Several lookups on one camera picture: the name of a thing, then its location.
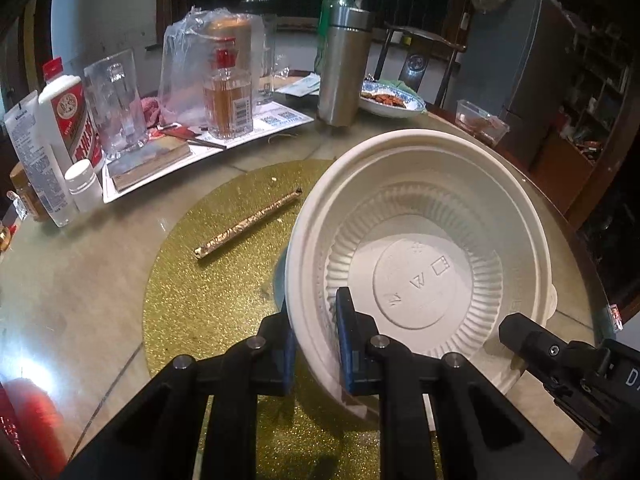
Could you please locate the gold foil stick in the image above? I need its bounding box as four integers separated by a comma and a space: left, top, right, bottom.
195, 187, 303, 262

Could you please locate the wooden shelf cabinet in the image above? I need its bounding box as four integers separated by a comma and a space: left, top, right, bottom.
530, 0, 640, 231

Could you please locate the cream ribbed bowl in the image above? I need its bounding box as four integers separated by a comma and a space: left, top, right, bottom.
291, 128, 558, 418

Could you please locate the gold glitter round mat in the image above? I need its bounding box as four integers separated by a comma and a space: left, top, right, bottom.
142, 159, 446, 480

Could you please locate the teal plate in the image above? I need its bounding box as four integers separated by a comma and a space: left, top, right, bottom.
272, 247, 296, 311

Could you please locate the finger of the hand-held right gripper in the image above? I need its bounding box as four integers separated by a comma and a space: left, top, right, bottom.
499, 312, 594, 392

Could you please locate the red-handled knife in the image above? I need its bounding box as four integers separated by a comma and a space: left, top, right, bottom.
150, 125, 228, 151

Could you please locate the glass mug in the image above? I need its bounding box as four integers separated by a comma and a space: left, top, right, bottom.
83, 49, 151, 161

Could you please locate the clear plastic container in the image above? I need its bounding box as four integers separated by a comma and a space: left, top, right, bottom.
455, 99, 511, 147

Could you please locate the red scalloped plate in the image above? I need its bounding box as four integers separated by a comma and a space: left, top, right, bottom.
0, 377, 66, 480

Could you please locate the liquor bottle in plastic bag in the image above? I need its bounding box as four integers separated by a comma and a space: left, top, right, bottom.
159, 7, 266, 128

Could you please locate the gold liquor box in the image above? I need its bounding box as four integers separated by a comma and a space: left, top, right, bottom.
202, 16, 256, 86

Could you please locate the tall clear glass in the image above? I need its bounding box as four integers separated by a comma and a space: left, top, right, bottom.
252, 10, 281, 106

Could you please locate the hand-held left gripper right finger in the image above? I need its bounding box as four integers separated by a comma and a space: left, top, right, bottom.
335, 287, 581, 480

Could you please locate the pink cloth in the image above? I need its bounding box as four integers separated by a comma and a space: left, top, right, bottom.
140, 97, 166, 128

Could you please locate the dark wooden chair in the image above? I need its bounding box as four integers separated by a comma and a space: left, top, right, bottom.
372, 22, 468, 108

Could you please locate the amber liquor bottle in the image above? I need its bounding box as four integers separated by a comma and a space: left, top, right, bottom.
202, 49, 255, 141

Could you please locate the folded white paper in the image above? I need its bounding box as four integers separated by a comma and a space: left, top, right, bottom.
275, 74, 321, 97

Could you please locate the brown spread jar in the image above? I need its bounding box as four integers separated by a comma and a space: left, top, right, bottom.
9, 162, 51, 223

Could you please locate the grey refrigerator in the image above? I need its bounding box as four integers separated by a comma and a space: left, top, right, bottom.
457, 0, 583, 168

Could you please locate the steel thermos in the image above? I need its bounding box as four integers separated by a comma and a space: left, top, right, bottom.
317, 0, 375, 126

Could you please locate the patterned plate with food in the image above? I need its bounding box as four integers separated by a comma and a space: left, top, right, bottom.
359, 79, 427, 120

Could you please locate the small white bottle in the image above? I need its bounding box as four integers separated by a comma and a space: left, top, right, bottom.
65, 159, 104, 213

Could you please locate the printed leaflet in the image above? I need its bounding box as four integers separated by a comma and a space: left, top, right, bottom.
192, 105, 316, 151

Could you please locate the white liquor bottle red label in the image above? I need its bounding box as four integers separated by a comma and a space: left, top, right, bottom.
37, 59, 106, 173

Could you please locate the brown book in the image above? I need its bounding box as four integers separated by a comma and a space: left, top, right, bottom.
102, 135, 193, 193

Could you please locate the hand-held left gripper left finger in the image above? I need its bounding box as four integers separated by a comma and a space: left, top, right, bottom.
60, 310, 298, 480

